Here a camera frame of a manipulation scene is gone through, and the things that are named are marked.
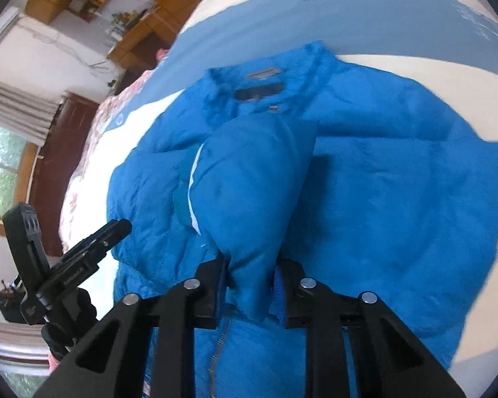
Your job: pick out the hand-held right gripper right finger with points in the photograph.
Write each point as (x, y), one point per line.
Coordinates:
(280, 294)

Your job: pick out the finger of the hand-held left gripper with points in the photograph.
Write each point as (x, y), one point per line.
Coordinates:
(95, 248)
(23, 236)

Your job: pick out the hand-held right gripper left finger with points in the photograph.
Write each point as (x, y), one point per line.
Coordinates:
(220, 284)

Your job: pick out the blue puffer jacket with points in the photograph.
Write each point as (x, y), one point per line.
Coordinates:
(357, 199)

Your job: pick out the wooden framed window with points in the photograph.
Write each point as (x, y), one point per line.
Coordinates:
(0, 174)

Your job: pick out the pink floral quilt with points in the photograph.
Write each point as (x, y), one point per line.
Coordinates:
(87, 166)

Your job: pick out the dark wooden cabinet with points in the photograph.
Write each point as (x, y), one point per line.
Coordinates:
(62, 153)

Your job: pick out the striped curtain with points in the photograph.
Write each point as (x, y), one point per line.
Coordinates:
(12, 107)

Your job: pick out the wooden desk with items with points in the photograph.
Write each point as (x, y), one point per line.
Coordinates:
(137, 33)

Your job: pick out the blue and white bed sheet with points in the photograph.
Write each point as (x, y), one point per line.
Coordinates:
(282, 20)

